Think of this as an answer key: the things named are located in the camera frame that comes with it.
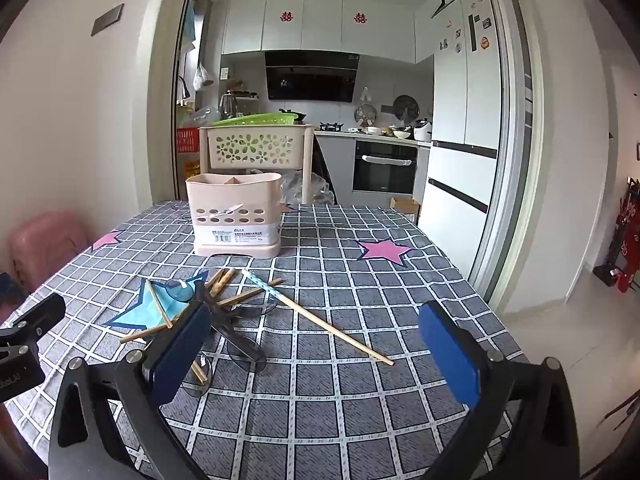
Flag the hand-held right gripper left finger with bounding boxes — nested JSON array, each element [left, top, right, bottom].
[[47, 300, 216, 480]]

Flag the blue star patch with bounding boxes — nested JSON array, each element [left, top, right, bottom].
[[103, 270, 211, 335]]

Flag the white upper cabinets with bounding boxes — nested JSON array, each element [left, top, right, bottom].
[[221, 0, 436, 64]]

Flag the grey wall switch panel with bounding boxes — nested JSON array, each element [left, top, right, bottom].
[[92, 3, 125, 37]]

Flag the metal kettle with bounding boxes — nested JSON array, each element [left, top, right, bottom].
[[219, 89, 242, 120]]

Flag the black range hood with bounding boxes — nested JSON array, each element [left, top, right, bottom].
[[263, 50, 362, 105]]

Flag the white refrigerator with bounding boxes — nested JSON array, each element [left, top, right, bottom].
[[416, 0, 503, 279]]

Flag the grey checked tablecloth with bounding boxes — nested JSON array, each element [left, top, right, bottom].
[[0, 200, 531, 480]]

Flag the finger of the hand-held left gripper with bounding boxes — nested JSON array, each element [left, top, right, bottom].
[[0, 292, 67, 361], [0, 272, 24, 302]]

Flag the red fire extinguisher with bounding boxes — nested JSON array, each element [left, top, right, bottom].
[[593, 177, 640, 295]]

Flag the black built-in oven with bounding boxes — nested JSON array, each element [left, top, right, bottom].
[[351, 138, 419, 196]]

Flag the clear plastic bag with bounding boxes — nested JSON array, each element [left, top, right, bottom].
[[279, 169, 335, 206]]

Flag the red crate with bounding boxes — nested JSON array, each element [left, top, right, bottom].
[[175, 127, 202, 154]]

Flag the cardboard box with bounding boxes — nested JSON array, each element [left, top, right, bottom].
[[389, 196, 422, 225]]

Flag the pink star patch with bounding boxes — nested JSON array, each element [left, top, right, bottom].
[[91, 229, 125, 252], [355, 238, 415, 266]]

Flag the pink plastic stool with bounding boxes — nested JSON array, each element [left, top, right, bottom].
[[6, 209, 91, 294]]

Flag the white sliding door frame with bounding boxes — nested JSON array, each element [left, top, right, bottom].
[[470, 0, 546, 314]]

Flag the green plastic basket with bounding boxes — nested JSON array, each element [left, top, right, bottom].
[[209, 112, 301, 129]]

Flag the beige plastic utensil holder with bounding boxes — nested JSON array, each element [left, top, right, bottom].
[[185, 172, 285, 259]]

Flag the hanging white plastic bag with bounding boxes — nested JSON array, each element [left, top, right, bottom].
[[192, 62, 215, 92]]

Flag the blue striped straw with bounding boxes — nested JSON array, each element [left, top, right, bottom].
[[242, 268, 395, 366]]

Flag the grey translucent spoon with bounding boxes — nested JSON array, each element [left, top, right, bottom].
[[177, 352, 214, 397], [209, 322, 267, 374], [164, 281, 207, 306], [212, 299, 282, 322]]

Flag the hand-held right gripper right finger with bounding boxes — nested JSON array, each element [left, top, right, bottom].
[[417, 301, 581, 480]]

